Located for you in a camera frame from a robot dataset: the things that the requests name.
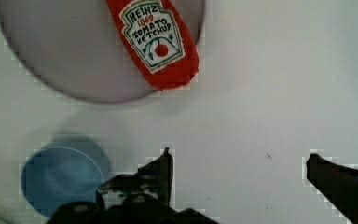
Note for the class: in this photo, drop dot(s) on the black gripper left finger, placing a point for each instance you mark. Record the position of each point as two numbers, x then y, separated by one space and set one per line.
139 198

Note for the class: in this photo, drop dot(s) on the blue plastic cup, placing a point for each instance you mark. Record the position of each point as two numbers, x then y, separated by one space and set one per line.
66 170

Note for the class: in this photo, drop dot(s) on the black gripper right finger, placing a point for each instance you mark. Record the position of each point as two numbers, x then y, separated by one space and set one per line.
337 183

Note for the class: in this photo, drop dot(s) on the red plush ketchup bottle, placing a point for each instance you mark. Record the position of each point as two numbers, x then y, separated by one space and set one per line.
158 41

